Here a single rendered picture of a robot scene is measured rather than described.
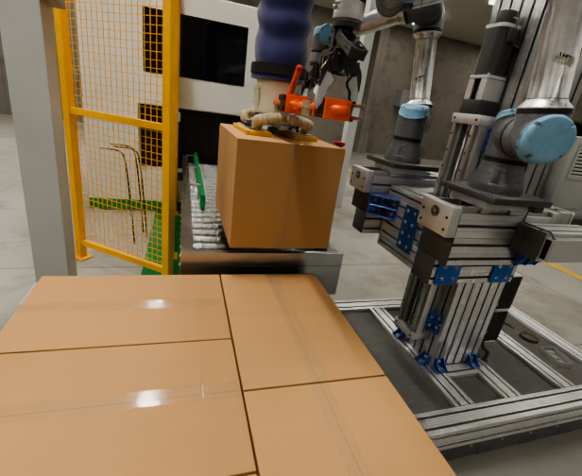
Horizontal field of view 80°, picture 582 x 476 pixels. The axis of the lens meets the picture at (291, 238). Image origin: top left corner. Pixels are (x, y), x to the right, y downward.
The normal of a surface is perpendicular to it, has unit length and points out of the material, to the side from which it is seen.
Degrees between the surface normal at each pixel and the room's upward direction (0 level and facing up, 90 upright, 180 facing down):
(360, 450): 0
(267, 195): 90
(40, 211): 90
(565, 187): 90
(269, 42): 74
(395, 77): 90
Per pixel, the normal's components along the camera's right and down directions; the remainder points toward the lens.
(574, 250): 0.29, 0.38
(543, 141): -0.15, 0.46
